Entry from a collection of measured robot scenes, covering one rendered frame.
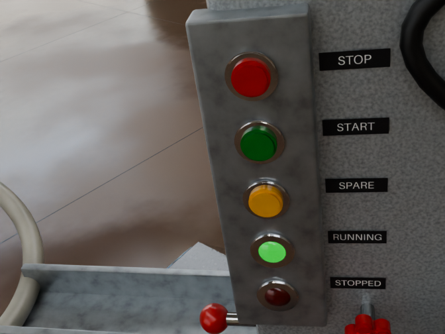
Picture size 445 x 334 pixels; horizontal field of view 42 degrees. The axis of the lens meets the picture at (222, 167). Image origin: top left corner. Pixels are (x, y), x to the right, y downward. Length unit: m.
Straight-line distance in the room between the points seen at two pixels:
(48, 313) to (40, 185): 2.54
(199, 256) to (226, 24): 0.90
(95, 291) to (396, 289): 0.45
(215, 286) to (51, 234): 2.21
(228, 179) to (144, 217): 2.42
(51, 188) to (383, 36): 2.97
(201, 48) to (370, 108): 0.12
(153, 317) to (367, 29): 0.51
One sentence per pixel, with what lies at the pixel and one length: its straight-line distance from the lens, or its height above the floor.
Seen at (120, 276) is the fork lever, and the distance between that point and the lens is 0.80.
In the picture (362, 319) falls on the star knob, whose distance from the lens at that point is 0.50.
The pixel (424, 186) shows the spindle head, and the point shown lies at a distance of 0.45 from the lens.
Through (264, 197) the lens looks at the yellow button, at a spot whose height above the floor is 1.40.
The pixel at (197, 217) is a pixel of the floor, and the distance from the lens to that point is 2.76.
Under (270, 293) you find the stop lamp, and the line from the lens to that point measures 0.50.
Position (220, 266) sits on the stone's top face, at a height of 0.85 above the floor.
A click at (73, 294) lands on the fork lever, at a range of 0.85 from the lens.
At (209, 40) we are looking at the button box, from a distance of 0.38.
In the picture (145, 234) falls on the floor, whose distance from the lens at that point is 2.73.
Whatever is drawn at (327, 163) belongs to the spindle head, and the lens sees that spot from 0.44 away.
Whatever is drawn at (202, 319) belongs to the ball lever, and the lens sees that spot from 0.62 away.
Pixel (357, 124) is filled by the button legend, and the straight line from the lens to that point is 0.42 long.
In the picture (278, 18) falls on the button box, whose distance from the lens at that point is 0.37.
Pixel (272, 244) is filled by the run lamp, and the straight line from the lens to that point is 0.46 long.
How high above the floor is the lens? 1.66
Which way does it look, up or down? 32 degrees down
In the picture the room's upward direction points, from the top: 9 degrees counter-clockwise
